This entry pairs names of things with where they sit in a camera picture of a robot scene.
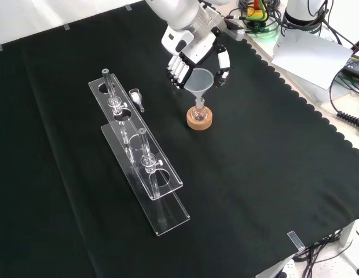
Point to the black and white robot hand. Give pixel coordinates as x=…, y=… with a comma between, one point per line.
x=194, y=46

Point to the clear plastic funnel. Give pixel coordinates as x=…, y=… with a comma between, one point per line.
x=198, y=81

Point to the glass round-bottom flask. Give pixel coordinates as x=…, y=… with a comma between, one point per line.
x=199, y=115

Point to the small glass weighing funnel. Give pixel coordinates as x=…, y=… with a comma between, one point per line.
x=135, y=96

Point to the clear acrylic funnel stand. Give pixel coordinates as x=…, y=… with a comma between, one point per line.
x=175, y=182

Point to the yellow stop button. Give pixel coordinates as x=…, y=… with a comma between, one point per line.
x=252, y=13

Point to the white paper sheet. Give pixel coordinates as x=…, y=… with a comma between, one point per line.
x=309, y=55

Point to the black cloth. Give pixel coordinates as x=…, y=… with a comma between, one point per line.
x=254, y=173

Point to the black power adapter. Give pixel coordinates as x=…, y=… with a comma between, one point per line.
x=357, y=68

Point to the white table leg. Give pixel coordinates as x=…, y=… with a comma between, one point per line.
x=348, y=231

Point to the white power strip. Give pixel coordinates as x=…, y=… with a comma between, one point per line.
x=289, y=267

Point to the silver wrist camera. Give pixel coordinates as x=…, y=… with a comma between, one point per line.
x=237, y=33

